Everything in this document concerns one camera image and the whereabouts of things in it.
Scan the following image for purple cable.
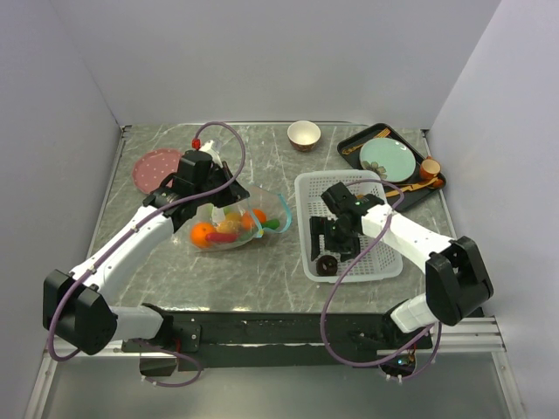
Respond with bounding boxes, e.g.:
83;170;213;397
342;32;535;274
46;120;246;388
321;177;443;381

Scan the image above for pink dotted plate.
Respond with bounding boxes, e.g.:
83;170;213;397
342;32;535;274
132;148;183;195

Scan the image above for yellow orange mango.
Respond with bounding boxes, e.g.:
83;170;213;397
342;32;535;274
216;212;243;235

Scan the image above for wooden spoon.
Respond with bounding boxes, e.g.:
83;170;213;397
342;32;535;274
383;176;444;197

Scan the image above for red chili pepper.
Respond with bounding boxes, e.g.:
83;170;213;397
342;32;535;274
205;232;238;244

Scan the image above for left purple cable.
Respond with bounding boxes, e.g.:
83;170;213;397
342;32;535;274
46;120;246;388

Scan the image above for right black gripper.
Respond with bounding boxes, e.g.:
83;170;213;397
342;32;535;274
309;216;362;263

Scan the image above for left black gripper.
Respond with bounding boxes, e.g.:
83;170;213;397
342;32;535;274
194;161;250;208

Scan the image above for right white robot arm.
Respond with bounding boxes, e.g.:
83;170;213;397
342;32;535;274
310;182;493;347

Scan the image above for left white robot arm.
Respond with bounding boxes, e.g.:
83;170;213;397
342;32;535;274
43;150;250;355

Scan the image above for aluminium rail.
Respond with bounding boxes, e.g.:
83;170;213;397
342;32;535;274
53;317;507;357

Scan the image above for small brown cup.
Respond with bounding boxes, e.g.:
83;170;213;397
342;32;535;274
419;156;441;181

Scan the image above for wooden chopsticks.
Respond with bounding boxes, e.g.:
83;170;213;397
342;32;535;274
341;128;390;155

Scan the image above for green chili pepper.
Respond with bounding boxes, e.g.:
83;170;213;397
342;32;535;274
237;219;280;242

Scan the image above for light green plate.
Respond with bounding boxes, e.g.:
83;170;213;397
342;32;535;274
359;138;416;183

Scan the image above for orange tangerine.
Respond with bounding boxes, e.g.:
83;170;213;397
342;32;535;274
241;209;267;231
190;222;217;249

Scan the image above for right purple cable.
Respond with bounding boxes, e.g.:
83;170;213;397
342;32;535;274
321;177;443;381

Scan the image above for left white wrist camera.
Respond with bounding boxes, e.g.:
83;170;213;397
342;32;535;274
191;138;223;167

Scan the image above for white ceramic bowl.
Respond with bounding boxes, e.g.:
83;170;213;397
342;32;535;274
287;120;321;152

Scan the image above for white plastic basket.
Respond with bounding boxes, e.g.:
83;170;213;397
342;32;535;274
294;169;404;283

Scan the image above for clear zip top bag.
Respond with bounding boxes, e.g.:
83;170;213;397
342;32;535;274
185;184;293;251

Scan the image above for dark purple mangosteen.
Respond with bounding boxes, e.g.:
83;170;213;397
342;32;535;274
315;255;338;277

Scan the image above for black base frame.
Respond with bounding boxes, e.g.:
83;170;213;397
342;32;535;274
122;311;432;378

